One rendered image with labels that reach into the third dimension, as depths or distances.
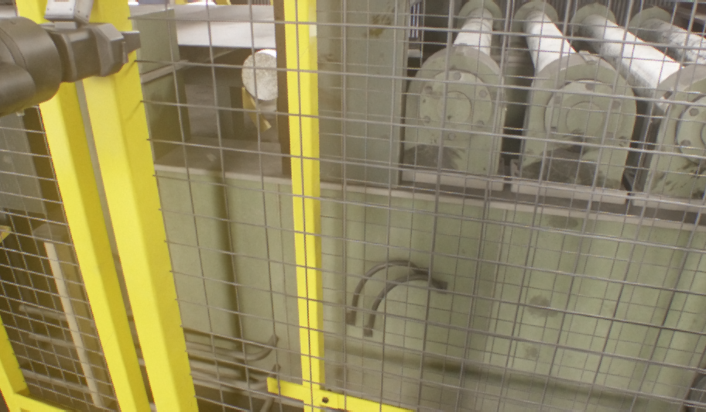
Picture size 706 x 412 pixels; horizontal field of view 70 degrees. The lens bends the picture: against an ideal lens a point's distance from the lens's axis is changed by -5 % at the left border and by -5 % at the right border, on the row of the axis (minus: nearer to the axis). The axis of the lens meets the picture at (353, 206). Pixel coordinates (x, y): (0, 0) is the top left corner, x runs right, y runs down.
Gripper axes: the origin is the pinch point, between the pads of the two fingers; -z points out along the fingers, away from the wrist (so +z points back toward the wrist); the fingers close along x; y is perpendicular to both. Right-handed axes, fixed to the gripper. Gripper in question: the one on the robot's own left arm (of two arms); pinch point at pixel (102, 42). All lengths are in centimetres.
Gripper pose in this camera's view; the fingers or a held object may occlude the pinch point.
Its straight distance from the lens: 70.2
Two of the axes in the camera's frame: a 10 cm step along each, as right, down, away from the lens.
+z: -2.9, 4.2, -8.6
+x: 9.6, 1.3, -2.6
